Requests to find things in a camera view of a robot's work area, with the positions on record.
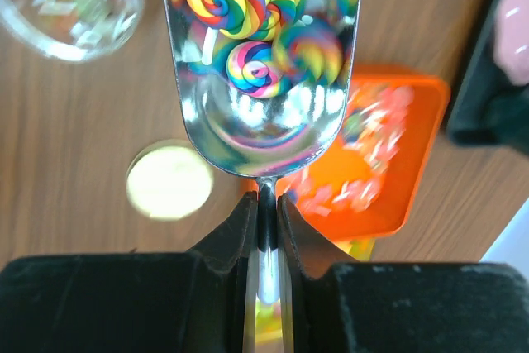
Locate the pink polka dot plate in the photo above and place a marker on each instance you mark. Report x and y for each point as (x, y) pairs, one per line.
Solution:
(510, 49)

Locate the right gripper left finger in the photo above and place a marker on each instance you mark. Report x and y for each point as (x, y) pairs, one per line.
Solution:
(199, 300)

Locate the small rainbow swirl lollipop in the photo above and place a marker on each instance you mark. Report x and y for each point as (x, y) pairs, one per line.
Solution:
(251, 69)

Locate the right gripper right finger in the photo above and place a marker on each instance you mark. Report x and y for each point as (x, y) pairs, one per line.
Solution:
(335, 304)

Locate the gold jar lid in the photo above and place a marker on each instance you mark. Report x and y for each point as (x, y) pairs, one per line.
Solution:
(168, 180)

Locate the metal scoop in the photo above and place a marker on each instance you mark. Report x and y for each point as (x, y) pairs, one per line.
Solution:
(265, 139)

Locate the gold tin of gummies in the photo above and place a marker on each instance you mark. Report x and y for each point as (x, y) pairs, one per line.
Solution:
(268, 321)

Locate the black serving tray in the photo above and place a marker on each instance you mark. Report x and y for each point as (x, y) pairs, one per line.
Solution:
(486, 108)

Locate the clear plastic jar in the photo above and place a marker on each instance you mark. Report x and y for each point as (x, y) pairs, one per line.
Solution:
(72, 30)

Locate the orange tin of lollipops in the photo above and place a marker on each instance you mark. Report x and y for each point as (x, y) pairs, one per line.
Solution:
(364, 185)

